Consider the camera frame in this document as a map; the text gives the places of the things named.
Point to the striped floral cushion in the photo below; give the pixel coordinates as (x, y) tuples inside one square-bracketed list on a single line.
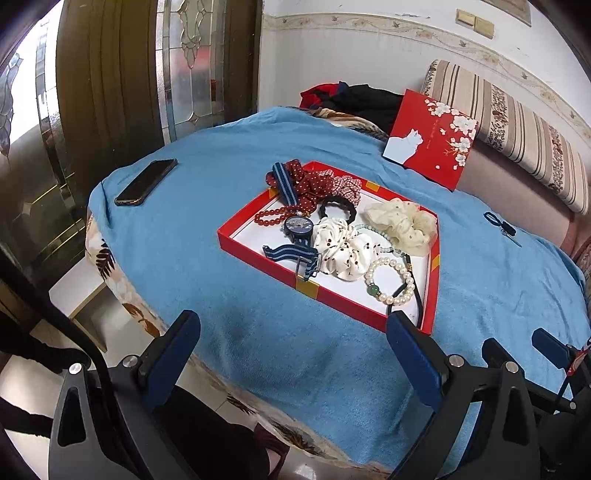
[(517, 134)]

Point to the person's dark trousers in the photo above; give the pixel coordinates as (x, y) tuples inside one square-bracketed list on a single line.
[(207, 434)]

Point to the small black scissors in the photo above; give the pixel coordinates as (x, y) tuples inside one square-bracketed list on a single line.
[(507, 228)]

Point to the black smartphone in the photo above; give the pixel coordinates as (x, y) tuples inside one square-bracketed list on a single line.
[(145, 182)]

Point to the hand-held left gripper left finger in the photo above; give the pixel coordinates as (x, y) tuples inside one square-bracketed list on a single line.
[(171, 357)]

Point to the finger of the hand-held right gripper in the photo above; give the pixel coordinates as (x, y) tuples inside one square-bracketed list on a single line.
[(496, 353), (549, 344)]

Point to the brass wall switch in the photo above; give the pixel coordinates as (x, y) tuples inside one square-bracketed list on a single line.
[(484, 26), (465, 17)]

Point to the cream dotted scrunchie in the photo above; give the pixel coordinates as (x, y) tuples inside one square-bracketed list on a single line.
[(397, 221)]

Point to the red plaid scrunchie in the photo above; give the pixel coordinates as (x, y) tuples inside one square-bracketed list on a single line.
[(346, 187)]

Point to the red polka dot bow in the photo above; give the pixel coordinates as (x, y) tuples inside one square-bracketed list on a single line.
[(314, 184)]

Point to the red jewelry box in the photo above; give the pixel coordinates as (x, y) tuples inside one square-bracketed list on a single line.
[(258, 240)]

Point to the wooden glass door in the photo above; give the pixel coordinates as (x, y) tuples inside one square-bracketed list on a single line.
[(115, 92)]

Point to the black hair elastic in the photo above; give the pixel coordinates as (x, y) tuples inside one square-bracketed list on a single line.
[(418, 300)]

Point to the white dotted scrunchie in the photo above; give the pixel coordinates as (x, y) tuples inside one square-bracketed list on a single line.
[(337, 249)]

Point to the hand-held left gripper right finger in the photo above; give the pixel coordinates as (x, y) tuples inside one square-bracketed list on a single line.
[(413, 364)]

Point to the black scrunchie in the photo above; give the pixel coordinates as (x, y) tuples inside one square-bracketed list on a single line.
[(339, 199)]

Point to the blue blanket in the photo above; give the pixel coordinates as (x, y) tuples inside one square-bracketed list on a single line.
[(258, 332)]

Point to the pink sofa backrest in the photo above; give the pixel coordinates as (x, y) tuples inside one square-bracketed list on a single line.
[(508, 194)]

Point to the pile of dark clothes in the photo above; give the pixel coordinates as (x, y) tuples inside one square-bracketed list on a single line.
[(360, 104)]

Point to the red floral box lid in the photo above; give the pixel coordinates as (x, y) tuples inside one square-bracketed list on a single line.
[(425, 147)]

